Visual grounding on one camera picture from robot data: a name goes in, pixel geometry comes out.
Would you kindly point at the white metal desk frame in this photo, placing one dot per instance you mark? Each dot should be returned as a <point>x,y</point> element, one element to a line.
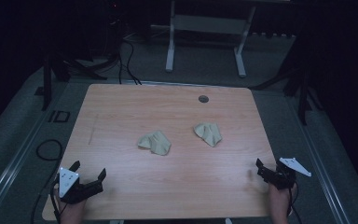
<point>209,24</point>

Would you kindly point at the grey metal floor rail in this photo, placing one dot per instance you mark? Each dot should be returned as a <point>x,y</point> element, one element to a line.
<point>9,174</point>
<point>320,174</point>

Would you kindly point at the black metal stand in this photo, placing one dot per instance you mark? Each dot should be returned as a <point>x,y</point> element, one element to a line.
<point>303,96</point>
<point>47,84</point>

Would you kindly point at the person's left hand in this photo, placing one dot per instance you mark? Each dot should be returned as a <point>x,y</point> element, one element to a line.
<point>72,213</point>

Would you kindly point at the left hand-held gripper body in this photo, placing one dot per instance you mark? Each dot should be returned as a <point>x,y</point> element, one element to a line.
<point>87,189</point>

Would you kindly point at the beige cloth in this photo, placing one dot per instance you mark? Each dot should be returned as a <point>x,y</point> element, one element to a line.
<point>155,143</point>
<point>209,133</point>

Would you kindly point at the person's right hand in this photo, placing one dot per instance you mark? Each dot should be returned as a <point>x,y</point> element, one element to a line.
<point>279,202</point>

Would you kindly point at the round grey table grommet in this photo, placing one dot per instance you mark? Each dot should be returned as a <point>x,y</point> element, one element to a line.
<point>203,99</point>

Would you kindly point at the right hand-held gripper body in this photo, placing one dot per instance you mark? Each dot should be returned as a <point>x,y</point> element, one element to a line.
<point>282,178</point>

